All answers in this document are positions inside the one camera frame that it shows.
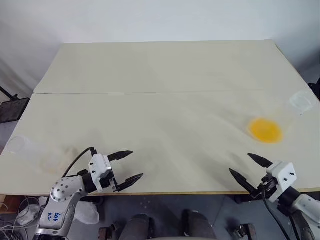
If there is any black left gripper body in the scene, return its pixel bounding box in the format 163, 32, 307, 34
99, 171, 120, 193

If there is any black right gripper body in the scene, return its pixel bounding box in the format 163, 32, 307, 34
249, 174, 278, 201

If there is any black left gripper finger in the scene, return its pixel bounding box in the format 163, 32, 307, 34
117, 172, 145, 192
107, 150, 134, 163

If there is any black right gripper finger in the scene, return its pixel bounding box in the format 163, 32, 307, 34
247, 152, 274, 169
228, 168, 260, 199

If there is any large clear bottle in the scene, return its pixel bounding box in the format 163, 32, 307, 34
246, 90, 315, 145

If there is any clear plastic cup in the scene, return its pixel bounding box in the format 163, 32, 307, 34
6, 135, 75, 175

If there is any clear plastic bag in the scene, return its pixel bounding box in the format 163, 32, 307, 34
74, 199, 100, 225

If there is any dark grey rounded shape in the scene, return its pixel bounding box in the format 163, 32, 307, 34
181, 208, 217, 240
124, 213, 157, 240

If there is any black object beside table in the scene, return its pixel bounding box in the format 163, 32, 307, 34
308, 79, 320, 101

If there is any black mesh panel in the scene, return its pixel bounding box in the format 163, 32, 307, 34
0, 97, 31, 124

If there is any black metal stand rod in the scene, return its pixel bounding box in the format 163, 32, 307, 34
0, 85, 20, 101

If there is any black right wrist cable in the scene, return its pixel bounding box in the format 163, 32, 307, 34
261, 185, 302, 240

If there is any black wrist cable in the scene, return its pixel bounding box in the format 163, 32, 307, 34
261, 185, 302, 240
62, 147, 99, 179

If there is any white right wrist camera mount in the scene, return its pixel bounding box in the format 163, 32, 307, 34
265, 161, 298, 202

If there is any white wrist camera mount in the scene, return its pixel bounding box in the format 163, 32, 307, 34
87, 154, 112, 194
265, 161, 298, 202

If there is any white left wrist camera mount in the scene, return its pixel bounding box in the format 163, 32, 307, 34
87, 154, 112, 194

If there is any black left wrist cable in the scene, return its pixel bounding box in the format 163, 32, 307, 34
62, 147, 99, 179

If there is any dark metal bracket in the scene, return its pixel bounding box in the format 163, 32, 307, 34
231, 223, 256, 240
99, 223, 119, 240

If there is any white cable tangle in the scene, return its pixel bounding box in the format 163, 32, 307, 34
0, 196, 49, 232

